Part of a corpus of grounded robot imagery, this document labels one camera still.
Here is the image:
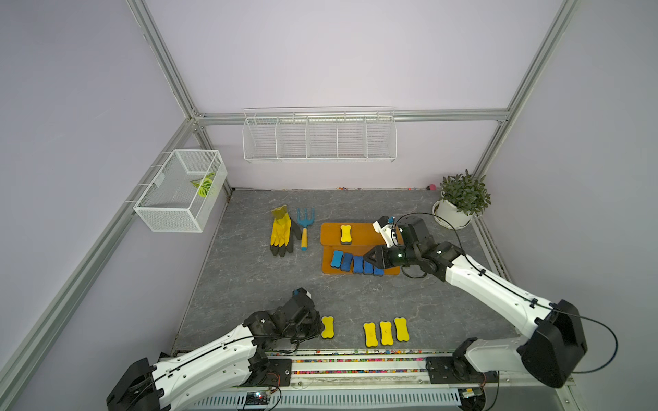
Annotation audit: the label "yellow eraser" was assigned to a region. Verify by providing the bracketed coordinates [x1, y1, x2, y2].
[320, 316, 335, 339]
[394, 317, 411, 343]
[379, 321, 394, 346]
[340, 224, 352, 245]
[363, 322, 379, 348]

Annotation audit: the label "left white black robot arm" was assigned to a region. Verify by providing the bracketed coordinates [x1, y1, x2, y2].
[106, 288, 321, 410]

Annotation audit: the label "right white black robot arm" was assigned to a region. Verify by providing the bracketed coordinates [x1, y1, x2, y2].
[364, 216, 588, 388]

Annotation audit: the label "orange wooden two-tier shelf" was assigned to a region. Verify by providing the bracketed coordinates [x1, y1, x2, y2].
[320, 223, 387, 275]

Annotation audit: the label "blue garden hand rake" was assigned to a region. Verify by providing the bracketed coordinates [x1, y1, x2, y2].
[296, 208, 315, 250]

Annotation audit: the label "yellow black garden gloves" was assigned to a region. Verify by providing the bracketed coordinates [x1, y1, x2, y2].
[270, 205, 303, 257]

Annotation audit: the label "potted green plant white pot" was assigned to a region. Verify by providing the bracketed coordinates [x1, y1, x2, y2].
[432, 170, 492, 229]

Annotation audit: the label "green item in basket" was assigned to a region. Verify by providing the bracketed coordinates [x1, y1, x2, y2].
[191, 172, 215, 198]

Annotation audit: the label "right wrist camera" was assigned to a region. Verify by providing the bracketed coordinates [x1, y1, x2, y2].
[373, 216, 399, 248]

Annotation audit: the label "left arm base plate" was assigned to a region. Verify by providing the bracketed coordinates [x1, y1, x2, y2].
[243, 358, 292, 387]

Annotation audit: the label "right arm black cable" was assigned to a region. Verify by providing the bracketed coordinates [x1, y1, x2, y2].
[392, 212, 620, 375]

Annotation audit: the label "white wire wall shelf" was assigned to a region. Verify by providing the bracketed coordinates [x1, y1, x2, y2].
[242, 106, 398, 163]

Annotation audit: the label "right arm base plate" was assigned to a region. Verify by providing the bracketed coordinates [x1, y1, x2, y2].
[425, 356, 500, 386]

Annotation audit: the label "white vented cable duct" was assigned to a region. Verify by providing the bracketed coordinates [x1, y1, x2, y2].
[185, 389, 462, 410]

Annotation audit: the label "white mesh wall basket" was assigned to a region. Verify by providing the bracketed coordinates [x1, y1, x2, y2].
[133, 149, 227, 233]

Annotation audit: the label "aluminium rail frame front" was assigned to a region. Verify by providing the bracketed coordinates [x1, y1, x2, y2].
[146, 351, 577, 394]

